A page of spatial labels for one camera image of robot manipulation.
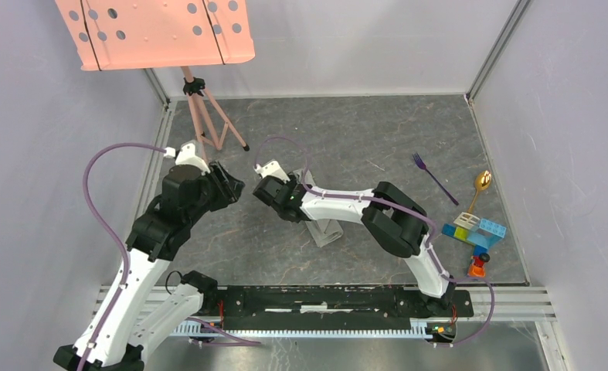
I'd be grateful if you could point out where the gold spoon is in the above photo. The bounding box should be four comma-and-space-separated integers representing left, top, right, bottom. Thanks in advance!
467, 170, 492, 213

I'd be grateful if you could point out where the white lattice toy piece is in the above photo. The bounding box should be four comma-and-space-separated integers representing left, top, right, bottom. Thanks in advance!
453, 212, 481, 230

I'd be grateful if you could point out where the grey cloth napkin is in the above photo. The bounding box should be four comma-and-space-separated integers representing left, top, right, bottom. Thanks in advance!
293, 168, 343, 247

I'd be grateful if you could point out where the blue toy brick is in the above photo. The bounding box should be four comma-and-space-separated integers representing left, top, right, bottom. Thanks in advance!
467, 219, 507, 257

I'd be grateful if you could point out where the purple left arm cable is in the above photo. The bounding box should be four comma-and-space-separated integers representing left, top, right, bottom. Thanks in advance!
76, 143, 263, 371

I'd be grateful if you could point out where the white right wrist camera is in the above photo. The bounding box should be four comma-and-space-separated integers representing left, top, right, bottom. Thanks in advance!
254, 160, 290, 183

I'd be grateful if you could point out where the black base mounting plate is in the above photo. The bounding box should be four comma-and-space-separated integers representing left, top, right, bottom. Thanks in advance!
195, 285, 474, 331

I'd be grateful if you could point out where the pink music stand tripod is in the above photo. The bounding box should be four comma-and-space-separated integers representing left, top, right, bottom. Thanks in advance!
56, 0, 255, 151

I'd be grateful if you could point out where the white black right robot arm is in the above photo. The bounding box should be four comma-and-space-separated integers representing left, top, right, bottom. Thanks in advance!
253, 175, 455, 315

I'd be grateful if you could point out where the aluminium frame rail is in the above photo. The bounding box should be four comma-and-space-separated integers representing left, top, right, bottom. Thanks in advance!
92, 285, 558, 339

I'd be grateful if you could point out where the orange red toy piece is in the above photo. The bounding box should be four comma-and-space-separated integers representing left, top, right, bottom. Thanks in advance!
467, 253, 491, 278

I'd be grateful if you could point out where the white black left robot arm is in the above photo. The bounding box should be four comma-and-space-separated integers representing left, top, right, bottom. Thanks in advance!
53, 162, 245, 370

